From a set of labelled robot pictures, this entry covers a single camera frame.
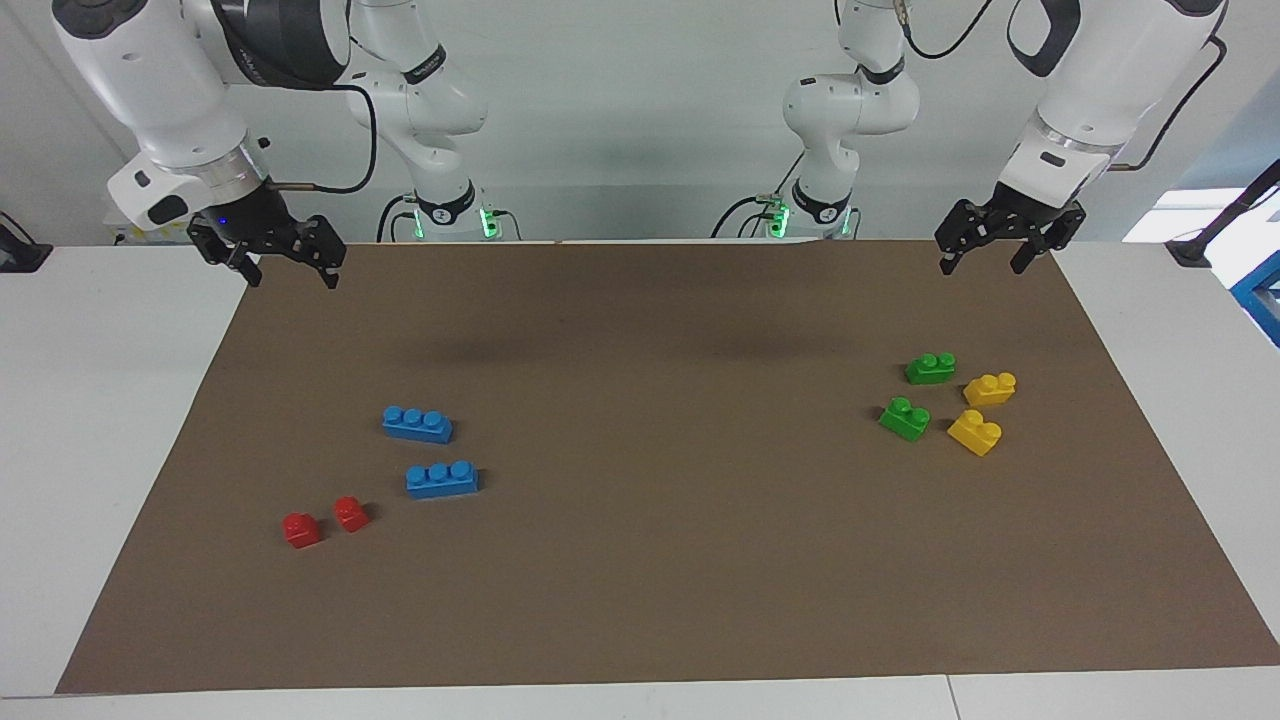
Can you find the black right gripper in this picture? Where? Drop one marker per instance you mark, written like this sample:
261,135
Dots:
250,215

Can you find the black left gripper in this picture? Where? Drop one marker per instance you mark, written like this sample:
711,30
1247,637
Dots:
1020,212

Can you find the green two-stud brick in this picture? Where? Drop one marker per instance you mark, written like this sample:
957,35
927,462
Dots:
905,422
928,372

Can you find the blue three-stud brick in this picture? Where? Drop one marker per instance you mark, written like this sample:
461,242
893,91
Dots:
440,484
415,428

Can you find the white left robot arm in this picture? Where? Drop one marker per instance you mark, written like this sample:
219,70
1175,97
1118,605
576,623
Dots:
1110,60

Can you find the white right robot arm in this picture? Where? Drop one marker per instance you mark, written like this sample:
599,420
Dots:
160,90

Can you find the white socket box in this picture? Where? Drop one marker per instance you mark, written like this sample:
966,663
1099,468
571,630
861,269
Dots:
130,237

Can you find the yellow two-stud brick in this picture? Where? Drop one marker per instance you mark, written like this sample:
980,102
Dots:
988,392
972,433

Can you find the black table clamp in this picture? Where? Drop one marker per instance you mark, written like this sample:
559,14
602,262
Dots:
22,258

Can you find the red single-stud brick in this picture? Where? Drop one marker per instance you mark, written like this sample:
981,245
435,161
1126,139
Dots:
350,516
300,532

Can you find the brown table mat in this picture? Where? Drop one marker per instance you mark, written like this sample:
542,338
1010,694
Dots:
650,550

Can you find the blue metal frame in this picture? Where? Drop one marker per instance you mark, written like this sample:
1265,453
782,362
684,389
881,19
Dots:
1262,300

